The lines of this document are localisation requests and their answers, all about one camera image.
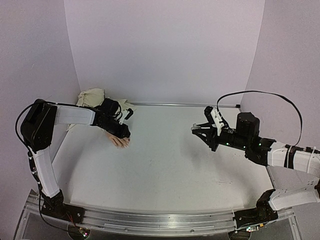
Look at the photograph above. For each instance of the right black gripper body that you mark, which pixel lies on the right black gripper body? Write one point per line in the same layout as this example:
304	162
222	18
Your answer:
215	136

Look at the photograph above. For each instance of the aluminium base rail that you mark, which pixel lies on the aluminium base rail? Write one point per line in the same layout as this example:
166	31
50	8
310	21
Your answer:
155	224

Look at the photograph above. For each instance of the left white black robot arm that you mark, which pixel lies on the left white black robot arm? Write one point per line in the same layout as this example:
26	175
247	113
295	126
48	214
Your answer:
35	125

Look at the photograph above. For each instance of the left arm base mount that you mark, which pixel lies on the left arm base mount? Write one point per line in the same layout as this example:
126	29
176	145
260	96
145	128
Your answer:
56	208

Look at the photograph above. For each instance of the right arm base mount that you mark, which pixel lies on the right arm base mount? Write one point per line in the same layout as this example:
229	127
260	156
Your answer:
261	214

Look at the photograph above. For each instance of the clear nail polish bottle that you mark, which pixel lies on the clear nail polish bottle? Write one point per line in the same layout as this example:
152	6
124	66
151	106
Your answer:
195	127

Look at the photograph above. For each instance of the cream cloth sleeve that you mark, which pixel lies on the cream cloth sleeve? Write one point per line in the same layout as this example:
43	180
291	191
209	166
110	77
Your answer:
94	97

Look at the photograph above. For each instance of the mannequin hand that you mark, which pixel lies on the mannequin hand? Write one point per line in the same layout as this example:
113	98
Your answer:
118	142

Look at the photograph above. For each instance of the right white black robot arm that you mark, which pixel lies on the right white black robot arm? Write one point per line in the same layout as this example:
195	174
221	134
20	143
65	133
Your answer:
265	152

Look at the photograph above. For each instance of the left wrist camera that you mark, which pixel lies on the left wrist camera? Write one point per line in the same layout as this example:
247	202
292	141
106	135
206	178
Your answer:
125	115

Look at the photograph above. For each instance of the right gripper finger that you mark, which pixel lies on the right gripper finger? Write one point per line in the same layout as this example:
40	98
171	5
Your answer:
207	136
206	125

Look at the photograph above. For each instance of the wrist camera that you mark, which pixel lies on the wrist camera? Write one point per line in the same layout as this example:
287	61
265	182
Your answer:
125	115
215	119

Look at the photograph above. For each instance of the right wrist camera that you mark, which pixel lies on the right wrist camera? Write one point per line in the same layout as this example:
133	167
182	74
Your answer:
215	119

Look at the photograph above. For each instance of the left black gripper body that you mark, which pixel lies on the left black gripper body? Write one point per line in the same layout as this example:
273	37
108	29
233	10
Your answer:
110	128

